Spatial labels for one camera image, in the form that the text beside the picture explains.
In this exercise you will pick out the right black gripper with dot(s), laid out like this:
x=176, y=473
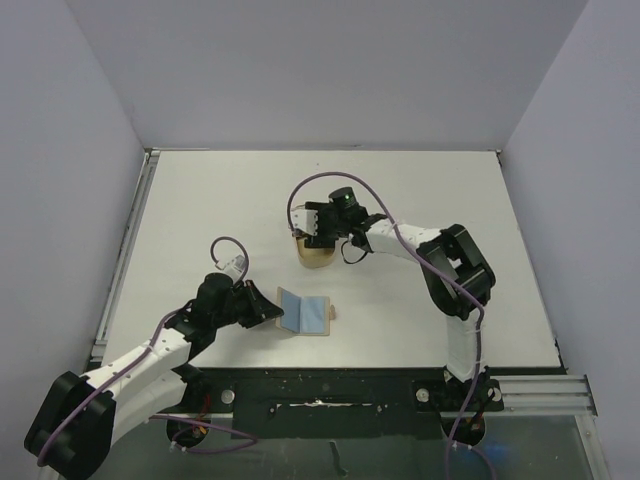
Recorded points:
x=321, y=239

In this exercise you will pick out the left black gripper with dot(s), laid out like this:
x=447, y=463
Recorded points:
x=260, y=308

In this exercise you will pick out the beige leather card holder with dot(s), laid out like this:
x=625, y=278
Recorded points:
x=305, y=315

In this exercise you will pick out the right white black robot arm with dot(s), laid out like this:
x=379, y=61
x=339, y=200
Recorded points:
x=458, y=278

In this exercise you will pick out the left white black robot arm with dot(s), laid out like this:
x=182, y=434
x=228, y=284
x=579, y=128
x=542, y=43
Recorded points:
x=83, y=415

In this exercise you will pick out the tan oval wooden tray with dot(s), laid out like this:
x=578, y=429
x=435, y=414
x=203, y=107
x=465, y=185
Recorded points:
x=315, y=250

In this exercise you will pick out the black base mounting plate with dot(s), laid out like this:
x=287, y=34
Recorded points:
x=332, y=404

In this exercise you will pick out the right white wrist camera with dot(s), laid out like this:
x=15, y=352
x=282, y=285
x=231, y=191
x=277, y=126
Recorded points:
x=304, y=221

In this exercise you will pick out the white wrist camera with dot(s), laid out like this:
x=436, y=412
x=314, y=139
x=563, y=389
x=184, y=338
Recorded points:
x=304, y=221
x=236, y=266

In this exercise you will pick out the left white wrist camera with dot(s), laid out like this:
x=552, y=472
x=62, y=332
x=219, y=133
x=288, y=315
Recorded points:
x=236, y=266

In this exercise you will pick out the aluminium extrusion rail left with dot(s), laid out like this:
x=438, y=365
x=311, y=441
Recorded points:
x=144, y=183

